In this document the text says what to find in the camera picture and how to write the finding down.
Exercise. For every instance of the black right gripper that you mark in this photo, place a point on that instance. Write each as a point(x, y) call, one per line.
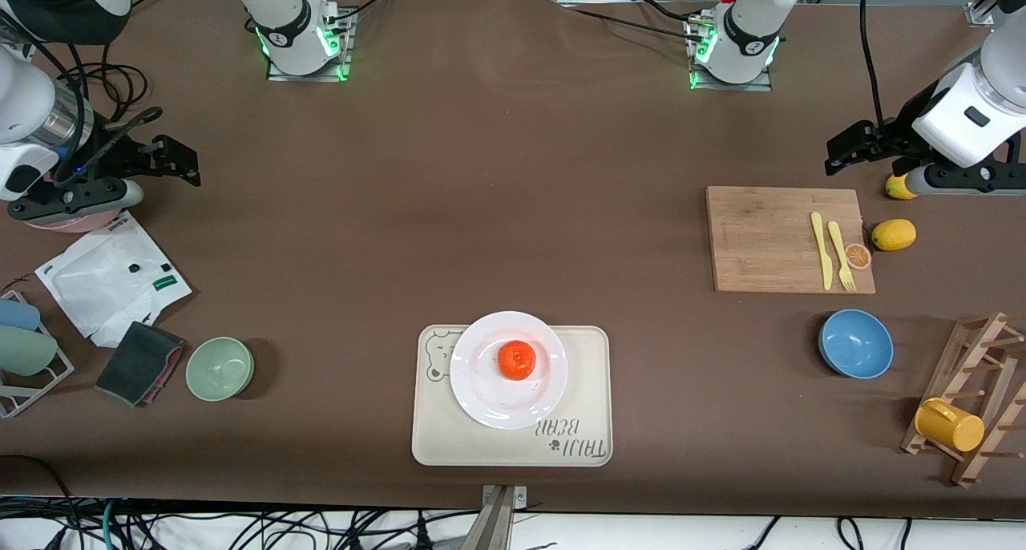
point(112, 156)

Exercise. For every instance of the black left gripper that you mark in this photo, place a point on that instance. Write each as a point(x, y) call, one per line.
point(892, 142)

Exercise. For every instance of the white round plate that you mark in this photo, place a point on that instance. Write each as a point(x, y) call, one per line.
point(481, 390)

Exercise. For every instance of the orange mandarin fruit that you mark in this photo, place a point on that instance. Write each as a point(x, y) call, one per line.
point(517, 360)

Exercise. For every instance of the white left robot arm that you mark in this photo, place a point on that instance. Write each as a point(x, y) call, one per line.
point(753, 21)

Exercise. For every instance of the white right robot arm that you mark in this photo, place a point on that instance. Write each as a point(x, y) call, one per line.
point(288, 21)

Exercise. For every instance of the yellow lemon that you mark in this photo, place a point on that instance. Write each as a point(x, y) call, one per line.
point(894, 235)
point(896, 188)

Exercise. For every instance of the yellow plastic fork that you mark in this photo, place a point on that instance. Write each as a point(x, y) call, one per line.
point(838, 249)

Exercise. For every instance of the yellow plastic knife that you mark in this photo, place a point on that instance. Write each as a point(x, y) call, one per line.
point(822, 249)

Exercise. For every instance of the toy orange slice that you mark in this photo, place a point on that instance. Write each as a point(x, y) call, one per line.
point(858, 256)

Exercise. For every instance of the pink bowl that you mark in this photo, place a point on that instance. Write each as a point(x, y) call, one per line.
point(72, 224)

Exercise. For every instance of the wooden cutting board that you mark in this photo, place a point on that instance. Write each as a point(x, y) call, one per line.
point(761, 237)

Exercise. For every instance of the white plastic bag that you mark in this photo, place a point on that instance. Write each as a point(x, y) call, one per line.
point(104, 285)

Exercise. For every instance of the blue bowl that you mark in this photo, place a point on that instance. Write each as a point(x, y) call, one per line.
point(856, 344)

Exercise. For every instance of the dark grey folded cloth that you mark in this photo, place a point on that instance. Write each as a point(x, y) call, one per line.
point(138, 364)

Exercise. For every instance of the pale green bowl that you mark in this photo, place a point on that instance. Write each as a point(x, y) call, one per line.
point(220, 369)

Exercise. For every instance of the light blue cup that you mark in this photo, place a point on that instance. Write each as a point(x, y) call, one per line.
point(16, 315)

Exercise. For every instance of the wooden peg mug rack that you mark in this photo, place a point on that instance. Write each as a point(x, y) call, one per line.
point(974, 341)

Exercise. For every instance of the pale green cup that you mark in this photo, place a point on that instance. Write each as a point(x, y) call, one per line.
point(24, 351)

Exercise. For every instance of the yellow mug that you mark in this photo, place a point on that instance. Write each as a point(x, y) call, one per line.
point(950, 426)

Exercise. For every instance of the cream bear print tray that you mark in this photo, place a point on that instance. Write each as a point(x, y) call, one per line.
point(585, 374)

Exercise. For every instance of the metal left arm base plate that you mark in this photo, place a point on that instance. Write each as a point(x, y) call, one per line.
point(761, 87)

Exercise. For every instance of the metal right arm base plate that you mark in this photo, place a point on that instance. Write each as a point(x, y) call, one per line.
point(280, 75)

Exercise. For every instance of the aluminium corner bracket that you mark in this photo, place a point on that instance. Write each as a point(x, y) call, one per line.
point(979, 13)

